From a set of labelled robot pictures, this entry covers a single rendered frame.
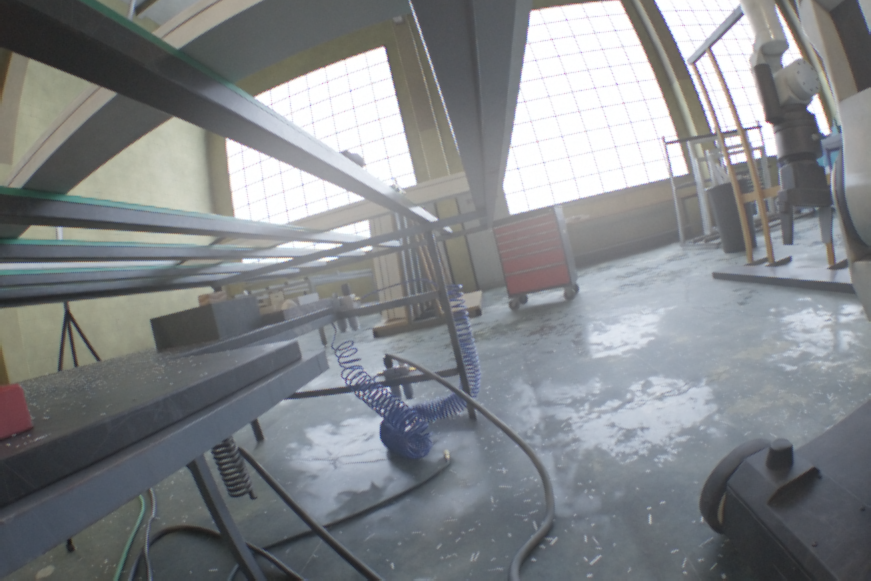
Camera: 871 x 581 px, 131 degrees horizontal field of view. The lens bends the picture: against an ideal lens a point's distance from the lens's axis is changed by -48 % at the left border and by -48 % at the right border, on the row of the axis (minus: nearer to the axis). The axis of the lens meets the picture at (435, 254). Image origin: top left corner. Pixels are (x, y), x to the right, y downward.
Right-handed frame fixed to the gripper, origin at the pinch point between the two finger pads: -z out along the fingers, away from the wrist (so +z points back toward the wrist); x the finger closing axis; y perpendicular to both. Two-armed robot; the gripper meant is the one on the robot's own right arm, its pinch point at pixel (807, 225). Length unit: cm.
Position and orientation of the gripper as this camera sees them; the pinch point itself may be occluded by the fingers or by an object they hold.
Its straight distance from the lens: 71.9
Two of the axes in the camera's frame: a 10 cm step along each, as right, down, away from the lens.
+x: -9.9, 0.4, 1.5
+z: -0.4, -10.0, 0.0
